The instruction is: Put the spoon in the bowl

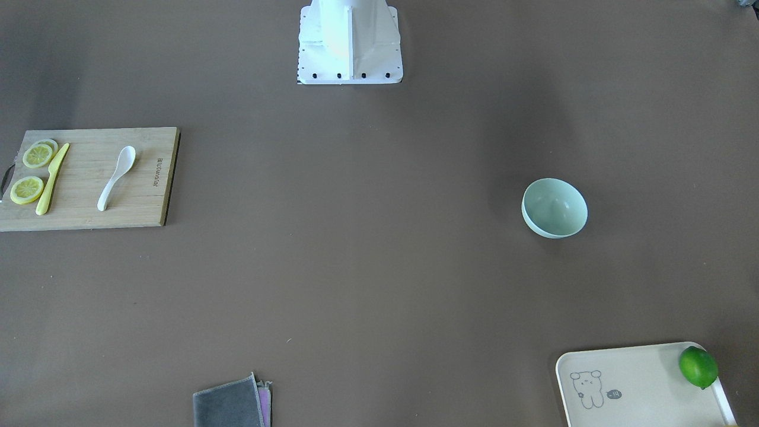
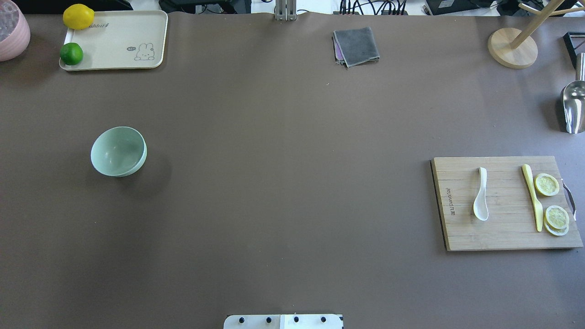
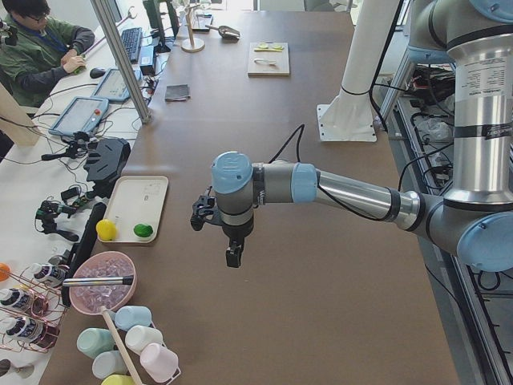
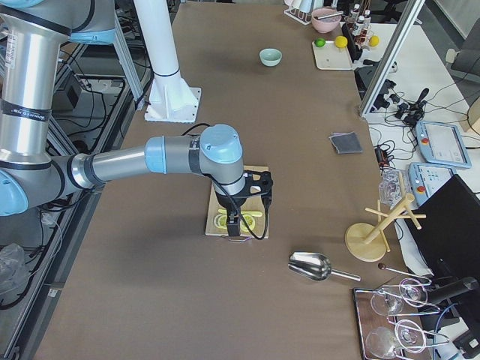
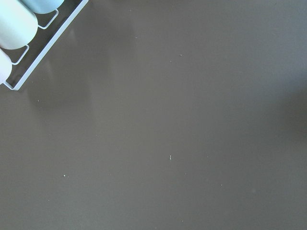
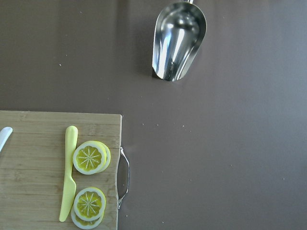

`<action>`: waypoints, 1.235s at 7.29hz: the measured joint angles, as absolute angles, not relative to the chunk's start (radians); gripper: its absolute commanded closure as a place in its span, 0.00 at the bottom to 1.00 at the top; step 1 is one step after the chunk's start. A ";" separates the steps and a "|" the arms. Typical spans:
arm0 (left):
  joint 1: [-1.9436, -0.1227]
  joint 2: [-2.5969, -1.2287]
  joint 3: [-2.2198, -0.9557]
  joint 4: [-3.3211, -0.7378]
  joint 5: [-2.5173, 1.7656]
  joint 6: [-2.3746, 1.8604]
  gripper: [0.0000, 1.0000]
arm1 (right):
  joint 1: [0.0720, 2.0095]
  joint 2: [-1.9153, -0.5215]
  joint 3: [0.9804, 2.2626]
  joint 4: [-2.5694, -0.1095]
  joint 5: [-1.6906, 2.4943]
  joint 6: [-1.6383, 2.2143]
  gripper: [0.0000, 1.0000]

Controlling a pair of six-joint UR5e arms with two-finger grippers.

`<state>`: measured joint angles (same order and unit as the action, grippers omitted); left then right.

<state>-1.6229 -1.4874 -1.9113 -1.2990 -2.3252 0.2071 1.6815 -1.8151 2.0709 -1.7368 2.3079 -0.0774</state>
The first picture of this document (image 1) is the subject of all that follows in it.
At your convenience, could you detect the light green bowl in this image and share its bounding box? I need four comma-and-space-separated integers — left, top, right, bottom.
521, 177, 589, 240

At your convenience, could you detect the white ceramic spoon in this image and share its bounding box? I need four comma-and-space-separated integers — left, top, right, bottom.
97, 145, 136, 212

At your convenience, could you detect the grey folded cloth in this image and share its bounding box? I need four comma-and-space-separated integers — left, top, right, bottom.
193, 372, 273, 426

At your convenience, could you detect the cream tray with bear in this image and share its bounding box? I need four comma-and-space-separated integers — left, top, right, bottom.
555, 342, 737, 426

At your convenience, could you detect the yellow plastic knife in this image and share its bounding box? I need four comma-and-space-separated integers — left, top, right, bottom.
35, 143, 70, 216

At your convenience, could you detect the upper lemon slice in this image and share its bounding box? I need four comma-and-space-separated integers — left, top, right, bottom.
22, 143, 55, 168

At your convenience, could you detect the lemon slice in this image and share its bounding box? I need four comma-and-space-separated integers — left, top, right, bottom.
10, 176, 45, 205
22, 143, 55, 168

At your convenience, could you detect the lower lemon slice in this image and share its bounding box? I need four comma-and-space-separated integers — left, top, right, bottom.
10, 176, 45, 205

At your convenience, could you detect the green lime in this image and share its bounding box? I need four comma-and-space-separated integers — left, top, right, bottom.
678, 346, 719, 390

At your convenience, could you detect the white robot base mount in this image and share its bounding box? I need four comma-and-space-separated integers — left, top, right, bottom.
296, 1, 404, 85

